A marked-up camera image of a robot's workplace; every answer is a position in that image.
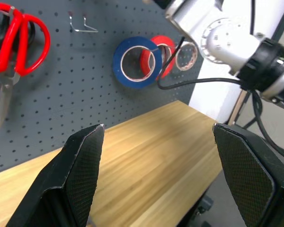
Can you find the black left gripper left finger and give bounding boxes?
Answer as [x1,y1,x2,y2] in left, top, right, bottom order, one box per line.
[6,124,106,227]

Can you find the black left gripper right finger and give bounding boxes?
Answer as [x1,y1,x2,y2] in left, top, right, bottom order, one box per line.
[212,122,284,227]

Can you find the blue tape roll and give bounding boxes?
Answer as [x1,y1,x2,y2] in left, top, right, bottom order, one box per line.
[113,36,163,90]

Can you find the grey perforated pegboard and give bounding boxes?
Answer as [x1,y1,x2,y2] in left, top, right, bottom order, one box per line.
[0,0,204,177]

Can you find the white tape roll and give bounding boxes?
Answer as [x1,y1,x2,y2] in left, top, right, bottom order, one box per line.
[175,42,199,71]

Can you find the red tape roll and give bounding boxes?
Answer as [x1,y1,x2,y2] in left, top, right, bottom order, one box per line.
[140,35,176,80]

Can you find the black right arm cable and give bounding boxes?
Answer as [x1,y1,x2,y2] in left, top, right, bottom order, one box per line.
[157,35,284,164]

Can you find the red-handled scissors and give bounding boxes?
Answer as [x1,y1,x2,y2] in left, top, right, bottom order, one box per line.
[0,2,52,128]

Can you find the metal wire pegboard hook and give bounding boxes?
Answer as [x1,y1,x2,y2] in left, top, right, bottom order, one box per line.
[68,10,99,33]

